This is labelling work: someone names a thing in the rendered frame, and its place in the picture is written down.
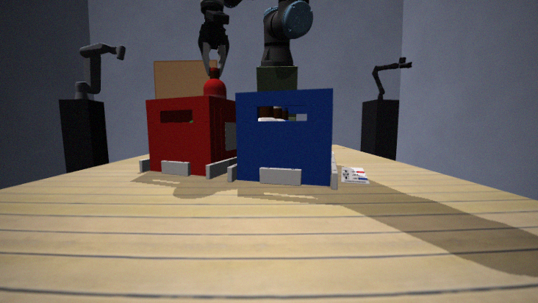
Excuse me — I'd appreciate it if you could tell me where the white bottle with grey label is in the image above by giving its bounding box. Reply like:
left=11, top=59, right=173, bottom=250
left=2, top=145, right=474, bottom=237
left=258, top=107, right=278, bottom=121
left=273, top=106, right=285, bottom=121

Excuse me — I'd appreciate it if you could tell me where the red crate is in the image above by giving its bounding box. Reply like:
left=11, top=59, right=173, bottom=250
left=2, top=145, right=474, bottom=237
left=146, top=96, right=237, bottom=176

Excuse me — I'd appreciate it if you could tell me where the white paper pick list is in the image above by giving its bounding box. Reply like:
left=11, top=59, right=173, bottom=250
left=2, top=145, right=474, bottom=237
left=341, top=167, right=370, bottom=185

